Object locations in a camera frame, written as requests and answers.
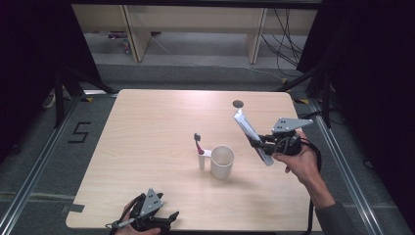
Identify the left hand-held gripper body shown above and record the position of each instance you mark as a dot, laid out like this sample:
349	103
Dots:
150	204

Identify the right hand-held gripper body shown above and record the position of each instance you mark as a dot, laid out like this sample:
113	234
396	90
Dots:
287	137

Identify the white toothpaste tube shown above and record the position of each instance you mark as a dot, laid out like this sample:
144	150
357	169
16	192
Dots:
248	130

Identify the pink and grey toothbrush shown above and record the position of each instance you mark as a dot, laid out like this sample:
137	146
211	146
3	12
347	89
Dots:
197	143

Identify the person's left hand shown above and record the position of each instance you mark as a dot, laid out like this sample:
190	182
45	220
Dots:
133	231

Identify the person's right hand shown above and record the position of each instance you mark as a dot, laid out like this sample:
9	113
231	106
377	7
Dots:
301	166

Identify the black metal stand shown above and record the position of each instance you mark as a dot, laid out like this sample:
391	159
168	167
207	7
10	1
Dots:
321	94
60	98

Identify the black tape strip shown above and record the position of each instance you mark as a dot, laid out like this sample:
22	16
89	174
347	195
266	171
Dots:
73	208

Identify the dark curtain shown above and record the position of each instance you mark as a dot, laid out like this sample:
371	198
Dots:
375	81
36	65

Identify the aluminium floor rail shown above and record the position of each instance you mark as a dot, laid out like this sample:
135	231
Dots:
345	169
39	163

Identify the light wooden desk frame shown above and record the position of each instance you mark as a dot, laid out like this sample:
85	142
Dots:
195	19

